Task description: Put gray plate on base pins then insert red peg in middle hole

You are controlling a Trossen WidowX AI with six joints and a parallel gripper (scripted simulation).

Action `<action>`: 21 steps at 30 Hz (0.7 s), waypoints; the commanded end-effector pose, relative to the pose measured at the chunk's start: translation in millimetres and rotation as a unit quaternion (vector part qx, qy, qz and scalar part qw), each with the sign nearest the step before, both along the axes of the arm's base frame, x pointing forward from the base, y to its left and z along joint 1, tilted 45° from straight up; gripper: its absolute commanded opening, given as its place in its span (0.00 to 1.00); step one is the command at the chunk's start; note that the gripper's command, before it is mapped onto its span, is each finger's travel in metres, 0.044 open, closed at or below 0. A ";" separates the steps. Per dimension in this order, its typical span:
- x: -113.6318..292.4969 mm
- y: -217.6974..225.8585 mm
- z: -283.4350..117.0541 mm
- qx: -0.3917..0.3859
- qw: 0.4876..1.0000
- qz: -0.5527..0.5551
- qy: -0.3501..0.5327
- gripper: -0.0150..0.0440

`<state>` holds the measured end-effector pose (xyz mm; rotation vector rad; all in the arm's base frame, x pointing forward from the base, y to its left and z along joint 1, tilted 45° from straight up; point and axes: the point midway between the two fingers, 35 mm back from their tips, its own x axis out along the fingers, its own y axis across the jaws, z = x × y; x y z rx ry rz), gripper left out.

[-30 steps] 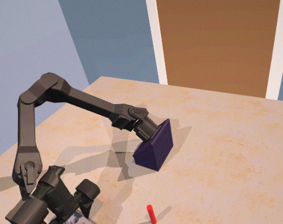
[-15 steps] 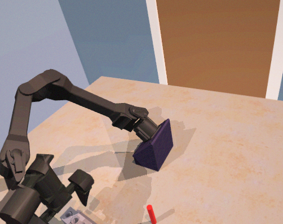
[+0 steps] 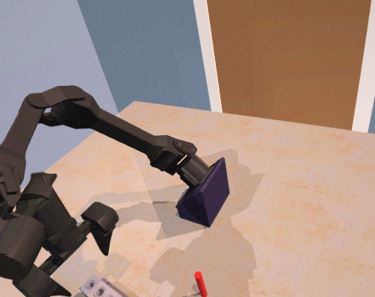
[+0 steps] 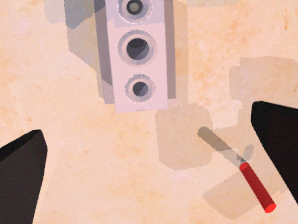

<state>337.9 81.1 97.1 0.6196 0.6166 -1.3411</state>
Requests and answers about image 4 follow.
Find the red peg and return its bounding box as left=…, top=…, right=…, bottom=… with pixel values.
left=239, top=163, right=277, bottom=213

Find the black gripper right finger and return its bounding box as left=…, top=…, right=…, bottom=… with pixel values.
left=250, top=101, right=298, bottom=204

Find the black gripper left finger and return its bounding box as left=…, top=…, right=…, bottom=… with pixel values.
left=0, top=129, right=48, bottom=224

